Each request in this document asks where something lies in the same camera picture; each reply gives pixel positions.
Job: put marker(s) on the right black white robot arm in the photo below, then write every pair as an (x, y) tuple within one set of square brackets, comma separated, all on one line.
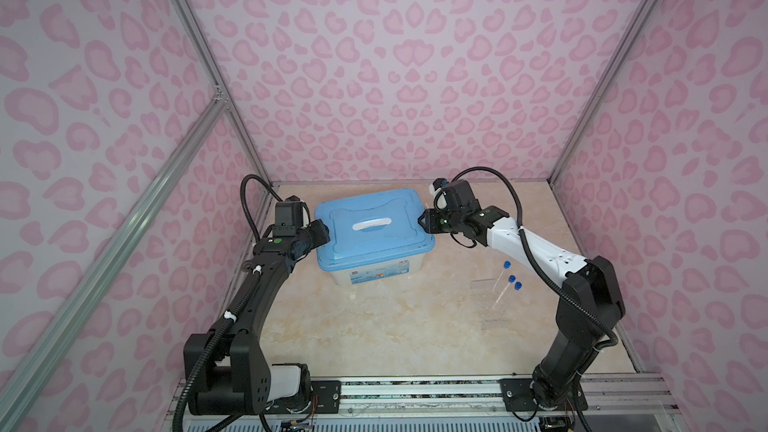
[(458, 196)]

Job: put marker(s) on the clear plastic bag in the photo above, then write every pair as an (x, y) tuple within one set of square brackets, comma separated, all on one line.
[(482, 297)]

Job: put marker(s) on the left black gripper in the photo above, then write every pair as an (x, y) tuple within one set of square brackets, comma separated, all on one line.
[(321, 230)]

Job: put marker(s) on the blue plastic bin lid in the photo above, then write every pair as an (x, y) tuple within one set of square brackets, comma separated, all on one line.
[(372, 228)]

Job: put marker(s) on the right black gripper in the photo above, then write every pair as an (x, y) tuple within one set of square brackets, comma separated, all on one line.
[(430, 221)]

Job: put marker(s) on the white plastic storage bin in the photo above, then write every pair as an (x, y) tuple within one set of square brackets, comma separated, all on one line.
[(373, 272)]

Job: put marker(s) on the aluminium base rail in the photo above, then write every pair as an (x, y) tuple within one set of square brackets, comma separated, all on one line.
[(607, 402)]

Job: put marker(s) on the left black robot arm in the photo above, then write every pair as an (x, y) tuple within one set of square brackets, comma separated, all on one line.
[(226, 370)]

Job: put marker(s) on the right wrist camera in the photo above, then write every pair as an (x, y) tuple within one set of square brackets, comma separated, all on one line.
[(437, 185)]

